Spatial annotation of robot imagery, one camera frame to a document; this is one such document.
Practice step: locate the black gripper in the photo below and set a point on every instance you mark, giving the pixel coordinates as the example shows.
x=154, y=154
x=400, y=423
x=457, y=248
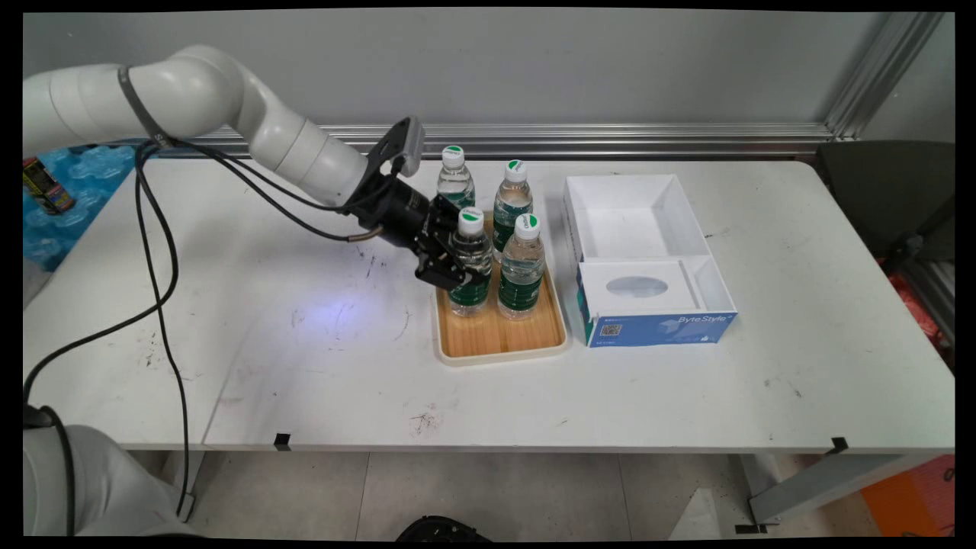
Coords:
x=396, y=217

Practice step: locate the clear water bottle green label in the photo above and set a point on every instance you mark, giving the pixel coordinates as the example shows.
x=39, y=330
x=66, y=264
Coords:
x=512, y=202
x=455, y=179
x=470, y=225
x=522, y=267

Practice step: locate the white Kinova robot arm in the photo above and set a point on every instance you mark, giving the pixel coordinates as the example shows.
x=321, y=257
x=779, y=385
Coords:
x=191, y=91

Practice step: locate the wooden tray cream rim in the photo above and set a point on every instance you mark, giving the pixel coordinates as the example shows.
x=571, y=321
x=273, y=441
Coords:
x=503, y=339

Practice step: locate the white open box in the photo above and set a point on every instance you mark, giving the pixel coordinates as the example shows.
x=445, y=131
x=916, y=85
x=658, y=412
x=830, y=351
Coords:
x=633, y=221

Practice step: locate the blue Byte Style box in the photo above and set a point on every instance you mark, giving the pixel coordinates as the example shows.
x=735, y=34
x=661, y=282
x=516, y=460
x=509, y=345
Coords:
x=663, y=328

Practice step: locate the black tape mark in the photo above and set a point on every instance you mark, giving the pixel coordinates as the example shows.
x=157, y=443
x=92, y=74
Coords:
x=839, y=445
x=282, y=441

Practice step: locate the black round floor object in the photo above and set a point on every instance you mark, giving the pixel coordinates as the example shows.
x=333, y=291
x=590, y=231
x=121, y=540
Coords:
x=442, y=531

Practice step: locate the white table leg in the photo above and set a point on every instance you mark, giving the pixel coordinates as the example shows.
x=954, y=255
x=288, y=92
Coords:
x=183, y=480
x=823, y=484

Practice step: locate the colourful printed can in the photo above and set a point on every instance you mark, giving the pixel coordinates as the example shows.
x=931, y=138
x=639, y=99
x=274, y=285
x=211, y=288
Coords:
x=47, y=189

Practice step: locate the red foam mat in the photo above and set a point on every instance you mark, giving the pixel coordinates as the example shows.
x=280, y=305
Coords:
x=919, y=313

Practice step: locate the orange floor mat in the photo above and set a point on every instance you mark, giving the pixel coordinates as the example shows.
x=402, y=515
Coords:
x=911, y=499

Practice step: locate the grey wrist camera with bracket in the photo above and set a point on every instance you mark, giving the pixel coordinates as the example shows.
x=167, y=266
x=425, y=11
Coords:
x=412, y=145

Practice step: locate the horizontal aluminium frame rail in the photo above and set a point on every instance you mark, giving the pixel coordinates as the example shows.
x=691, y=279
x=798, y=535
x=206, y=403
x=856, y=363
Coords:
x=572, y=139

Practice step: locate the slanted aluminium frame post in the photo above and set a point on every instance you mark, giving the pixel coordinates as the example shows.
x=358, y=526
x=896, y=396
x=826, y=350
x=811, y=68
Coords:
x=884, y=72

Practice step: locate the short aluminium frame bar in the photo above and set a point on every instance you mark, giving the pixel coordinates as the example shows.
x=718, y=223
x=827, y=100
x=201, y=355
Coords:
x=930, y=290

